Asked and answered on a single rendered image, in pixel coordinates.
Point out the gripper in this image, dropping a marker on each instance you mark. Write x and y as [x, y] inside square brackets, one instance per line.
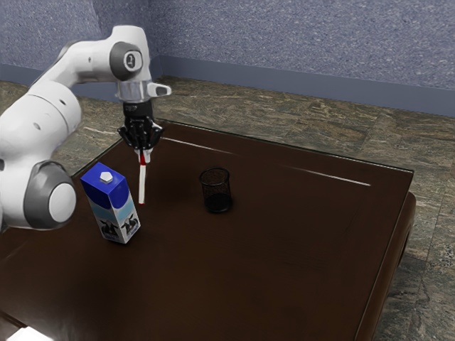
[136, 114]

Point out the white and red pen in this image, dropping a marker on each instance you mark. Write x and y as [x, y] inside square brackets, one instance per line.
[142, 177]

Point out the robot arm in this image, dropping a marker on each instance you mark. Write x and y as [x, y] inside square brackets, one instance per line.
[42, 117]

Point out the blue milk carton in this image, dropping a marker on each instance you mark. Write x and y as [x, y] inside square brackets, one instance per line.
[112, 206]

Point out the black mesh pen holder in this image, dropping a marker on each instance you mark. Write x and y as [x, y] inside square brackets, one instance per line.
[215, 190]

